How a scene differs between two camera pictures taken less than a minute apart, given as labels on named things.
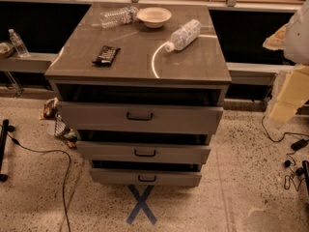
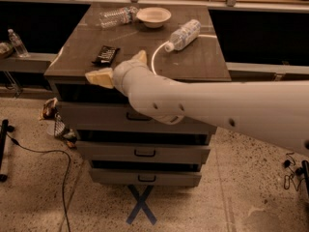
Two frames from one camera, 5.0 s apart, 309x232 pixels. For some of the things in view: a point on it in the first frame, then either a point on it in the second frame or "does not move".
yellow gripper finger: [276, 41] → [141, 56]
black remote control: [106, 56] does not move
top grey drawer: [103, 117] does not move
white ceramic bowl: [154, 17] does not move
